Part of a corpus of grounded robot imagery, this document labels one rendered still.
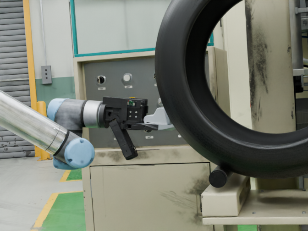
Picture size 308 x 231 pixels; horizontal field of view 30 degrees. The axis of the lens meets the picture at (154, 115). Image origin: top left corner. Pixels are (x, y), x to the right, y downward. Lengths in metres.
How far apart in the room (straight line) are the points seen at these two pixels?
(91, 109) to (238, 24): 3.45
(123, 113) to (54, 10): 9.13
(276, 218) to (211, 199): 0.16
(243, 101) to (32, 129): 3.59
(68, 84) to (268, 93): 8.86
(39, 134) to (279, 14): 0.79
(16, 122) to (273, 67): 0.78
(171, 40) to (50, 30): 9.21
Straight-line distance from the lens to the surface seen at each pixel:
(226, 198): 1.43
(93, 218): 2.31
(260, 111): 1.77
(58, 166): 1.59
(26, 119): 1.43
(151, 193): 2.20
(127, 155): 1.54
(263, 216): 1.45
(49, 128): 1.44
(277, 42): 1.76
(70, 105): 1.58
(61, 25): 10.57
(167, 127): 1.50
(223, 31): 4.88
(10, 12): 10.77
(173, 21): 1.40
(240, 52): 4.89
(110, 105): 1.55
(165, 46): 1.40
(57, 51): 10.54
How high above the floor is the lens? 1.14
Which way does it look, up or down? 3 degrees down
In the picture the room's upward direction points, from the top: 4 degrees counter-clockwise
